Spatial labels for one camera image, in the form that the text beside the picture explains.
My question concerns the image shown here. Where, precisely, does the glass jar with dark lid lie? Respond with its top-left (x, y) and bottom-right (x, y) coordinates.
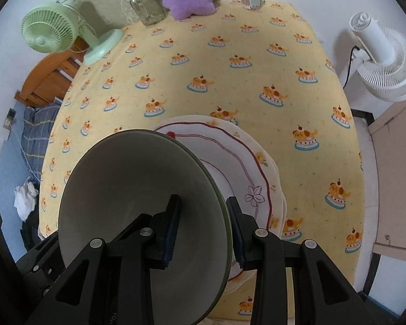
top-left (126, 0), bottom-right (170, 27)

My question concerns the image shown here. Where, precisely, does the wall socket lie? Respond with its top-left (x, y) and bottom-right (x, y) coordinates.
top-left (4, 108), bottom-right (17, 131)

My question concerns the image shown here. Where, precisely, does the beige wooden door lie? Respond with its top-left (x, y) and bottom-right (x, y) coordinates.
top-left (367, 95), bottom-right (406, 261)

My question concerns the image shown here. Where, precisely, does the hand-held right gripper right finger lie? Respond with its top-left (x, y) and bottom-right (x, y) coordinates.
top-left (225, 196), bottom-right (366, 325)

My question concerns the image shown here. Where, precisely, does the white plate with purple rim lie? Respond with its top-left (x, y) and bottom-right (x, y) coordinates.
top-left (154, 122), bottom-right (274, 278)

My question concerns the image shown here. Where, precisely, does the large scalloped yellow floral plate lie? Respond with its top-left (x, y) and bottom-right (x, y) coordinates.
top-left (154, 114), bottom-right (288, 293)

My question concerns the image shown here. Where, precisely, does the green floral ceramic bowl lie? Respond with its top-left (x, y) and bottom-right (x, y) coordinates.
top-left (58, 130), bottom-right (233, 324)

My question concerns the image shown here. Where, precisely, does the yellow printed tablecloth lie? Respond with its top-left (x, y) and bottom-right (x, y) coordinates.
top-left (37, 0), bottom-right (365, 322)

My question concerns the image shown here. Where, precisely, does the blue plaid bedding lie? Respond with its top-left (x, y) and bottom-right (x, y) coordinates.
top-left (20, 98), bottom-right (65, 181)

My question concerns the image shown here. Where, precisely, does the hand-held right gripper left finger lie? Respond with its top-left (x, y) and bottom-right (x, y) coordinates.
top-left (27, 194), bottom-right (182, 325)

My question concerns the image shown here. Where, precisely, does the black fan cable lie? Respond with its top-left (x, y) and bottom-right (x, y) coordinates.
top-left (343, 45), bottom-right (359, 87)

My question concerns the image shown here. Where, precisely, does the dark cloth pile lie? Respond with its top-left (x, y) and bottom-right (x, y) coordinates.
top-left (19, 215), bottom-right (43, 249)

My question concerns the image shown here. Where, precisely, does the white cloth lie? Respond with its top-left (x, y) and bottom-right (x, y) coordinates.
top-left (14, 180), bottom-right (39, 220)

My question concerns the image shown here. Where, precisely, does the green desk fan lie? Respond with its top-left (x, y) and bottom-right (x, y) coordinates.
top-left (21, 0), bottom-right (124, 66)

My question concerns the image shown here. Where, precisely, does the white fan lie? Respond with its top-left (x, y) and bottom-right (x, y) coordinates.
top-left (336, 12), bottom-right (406, 102)

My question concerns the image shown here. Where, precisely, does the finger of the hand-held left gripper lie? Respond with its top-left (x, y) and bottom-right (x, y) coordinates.
top-left (15, 234), bottom-right (67, 298)

